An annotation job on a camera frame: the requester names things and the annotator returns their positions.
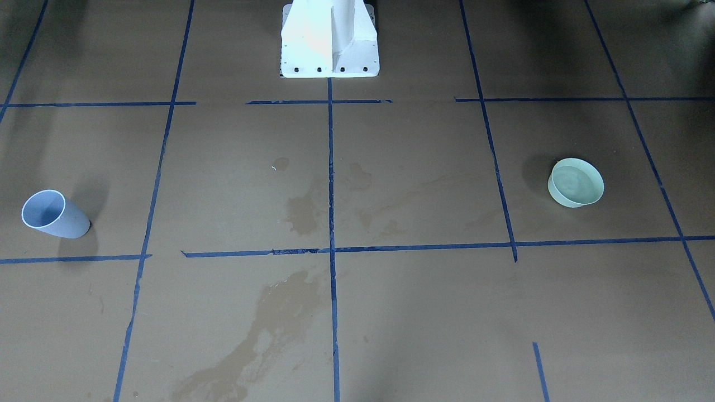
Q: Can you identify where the green plastic bowl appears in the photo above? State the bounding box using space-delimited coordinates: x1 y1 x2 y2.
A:
547 158 605 208

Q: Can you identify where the blue plastic cup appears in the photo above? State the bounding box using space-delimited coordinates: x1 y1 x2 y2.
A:
21 190 91 239

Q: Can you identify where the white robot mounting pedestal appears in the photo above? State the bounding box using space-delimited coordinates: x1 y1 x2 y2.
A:
279 1 380 79

